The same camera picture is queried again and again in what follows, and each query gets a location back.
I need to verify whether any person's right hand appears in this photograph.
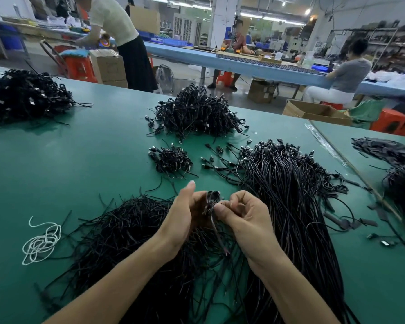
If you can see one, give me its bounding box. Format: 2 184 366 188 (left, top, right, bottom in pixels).
214 190 286 269

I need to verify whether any person's left hand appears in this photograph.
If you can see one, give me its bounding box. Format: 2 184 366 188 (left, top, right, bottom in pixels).
156 180 211 259

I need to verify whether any black cable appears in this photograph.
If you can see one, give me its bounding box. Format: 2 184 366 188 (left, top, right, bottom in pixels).
204 190 230 257

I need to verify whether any person's left forearm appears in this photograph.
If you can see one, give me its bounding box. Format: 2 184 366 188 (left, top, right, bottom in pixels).
42 234 178 324

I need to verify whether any person's right forearm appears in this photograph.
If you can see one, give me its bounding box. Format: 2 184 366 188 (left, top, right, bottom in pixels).
248 246 342 324

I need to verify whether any pile of black twist ties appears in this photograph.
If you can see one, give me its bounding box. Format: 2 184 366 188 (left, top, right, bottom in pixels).
35 187 254 324

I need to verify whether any clear plastic wrap strip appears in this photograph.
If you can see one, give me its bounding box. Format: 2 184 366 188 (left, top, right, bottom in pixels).
305 123 351 167

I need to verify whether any floor fan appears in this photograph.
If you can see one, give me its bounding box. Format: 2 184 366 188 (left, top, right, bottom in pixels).
155 64 175 94

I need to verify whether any flat wide cardboard box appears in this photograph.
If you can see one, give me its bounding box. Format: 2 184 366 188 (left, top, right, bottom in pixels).
282 99 354 127

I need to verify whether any long blue work table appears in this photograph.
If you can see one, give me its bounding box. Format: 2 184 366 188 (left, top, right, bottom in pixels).
143 41 405 99

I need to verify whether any taped brown cardboard box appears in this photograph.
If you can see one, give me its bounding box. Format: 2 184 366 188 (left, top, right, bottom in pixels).
89 49 128 89

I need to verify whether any row of blue crates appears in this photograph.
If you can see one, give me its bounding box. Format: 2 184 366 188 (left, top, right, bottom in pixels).
137 29 190 48

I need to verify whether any white air cooler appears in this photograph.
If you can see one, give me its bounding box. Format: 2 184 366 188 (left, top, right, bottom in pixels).
173 12 203 47

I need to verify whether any pile of black flat strips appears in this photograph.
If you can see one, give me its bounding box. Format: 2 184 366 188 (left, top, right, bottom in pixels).
351 136 405 166

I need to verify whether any green bag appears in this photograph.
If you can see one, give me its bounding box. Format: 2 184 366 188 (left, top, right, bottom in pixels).
345 99 384 129

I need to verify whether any large upright cardboard box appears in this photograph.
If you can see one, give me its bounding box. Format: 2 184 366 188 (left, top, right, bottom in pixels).
130 5 161 34

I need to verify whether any heap of white plastic bags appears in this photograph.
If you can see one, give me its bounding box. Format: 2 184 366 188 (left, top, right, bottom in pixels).
365 70 405 90

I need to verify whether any metal storage shelf rack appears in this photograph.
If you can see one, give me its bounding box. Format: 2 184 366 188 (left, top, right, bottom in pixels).
330 19 405 74

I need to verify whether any small pile of coiled cables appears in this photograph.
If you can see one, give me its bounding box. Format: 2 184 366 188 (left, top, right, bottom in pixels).
148 145 199 180

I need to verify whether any bundle of long black cables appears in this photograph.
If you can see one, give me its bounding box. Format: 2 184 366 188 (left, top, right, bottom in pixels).
201 138 380 324

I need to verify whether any medium pile of coiled cables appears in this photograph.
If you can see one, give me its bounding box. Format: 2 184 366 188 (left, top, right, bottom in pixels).
144 83 250 143

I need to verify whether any white string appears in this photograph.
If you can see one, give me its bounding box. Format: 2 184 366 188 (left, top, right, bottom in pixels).
22 216 62 266

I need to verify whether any pile of tangled black cables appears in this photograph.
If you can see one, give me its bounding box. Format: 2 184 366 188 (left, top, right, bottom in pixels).
381 163 405 230

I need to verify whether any large pile of coiled cables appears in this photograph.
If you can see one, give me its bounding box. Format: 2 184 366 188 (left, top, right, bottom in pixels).
0 68 93 135

